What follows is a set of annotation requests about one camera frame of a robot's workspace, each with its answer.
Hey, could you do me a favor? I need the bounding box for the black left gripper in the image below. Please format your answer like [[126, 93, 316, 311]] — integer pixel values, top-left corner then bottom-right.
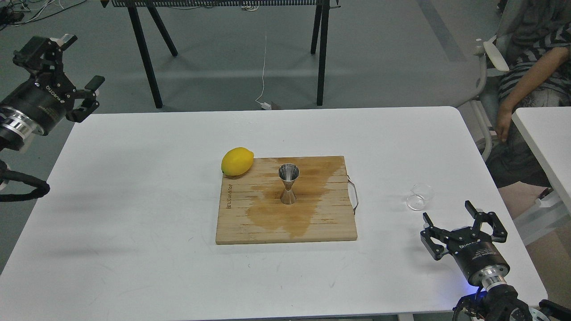
[[1, 34, 105, 136]]

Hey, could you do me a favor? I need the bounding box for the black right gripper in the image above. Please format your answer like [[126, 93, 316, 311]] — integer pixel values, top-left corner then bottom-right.
[[420, 200, 510, 287]]

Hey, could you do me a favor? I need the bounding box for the small clear glass beaker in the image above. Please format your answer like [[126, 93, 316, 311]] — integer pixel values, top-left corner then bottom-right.
[[406, 183, 434, 211]]

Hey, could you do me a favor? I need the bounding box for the steel double jigger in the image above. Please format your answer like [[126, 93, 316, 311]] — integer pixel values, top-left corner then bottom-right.
[[278, 163, 300, 205]]

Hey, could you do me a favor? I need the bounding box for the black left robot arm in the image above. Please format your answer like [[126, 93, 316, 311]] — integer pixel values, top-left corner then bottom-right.
[[1, 34, 105, 160]]

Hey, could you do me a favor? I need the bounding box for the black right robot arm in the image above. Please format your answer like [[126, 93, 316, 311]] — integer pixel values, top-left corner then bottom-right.
[[420, 201, 571, 321]]

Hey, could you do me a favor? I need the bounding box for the person's bare hand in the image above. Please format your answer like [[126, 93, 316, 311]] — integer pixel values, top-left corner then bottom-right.
[[494, 106, 513, 143]]

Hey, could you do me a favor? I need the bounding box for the white side table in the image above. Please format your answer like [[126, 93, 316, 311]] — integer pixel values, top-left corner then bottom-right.
[[512, 107, 571, 209]]

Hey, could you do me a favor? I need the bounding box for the white office chair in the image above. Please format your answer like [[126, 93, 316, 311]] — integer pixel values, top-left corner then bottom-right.
[[451, 35, 510, 162]]

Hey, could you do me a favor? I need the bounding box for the yellow lemon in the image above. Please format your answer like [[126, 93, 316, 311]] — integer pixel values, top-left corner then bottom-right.
[[221, 147, 254, 176]]

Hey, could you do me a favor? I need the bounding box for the seated person striped shirt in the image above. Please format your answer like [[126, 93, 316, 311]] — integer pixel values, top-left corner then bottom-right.
[[486, 0, 571, 188]]

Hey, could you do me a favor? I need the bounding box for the wooden cutting board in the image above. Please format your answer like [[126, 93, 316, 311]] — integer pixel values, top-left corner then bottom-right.
[[215, 155, 357, 245]]

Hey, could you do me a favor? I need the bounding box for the white cable with plug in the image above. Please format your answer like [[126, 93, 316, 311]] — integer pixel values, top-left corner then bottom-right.
[[255, 18, 273, 111]]

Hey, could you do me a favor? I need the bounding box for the black metal table frame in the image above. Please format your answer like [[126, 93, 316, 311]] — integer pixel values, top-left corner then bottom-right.
[[101, 0, 341, 110]]

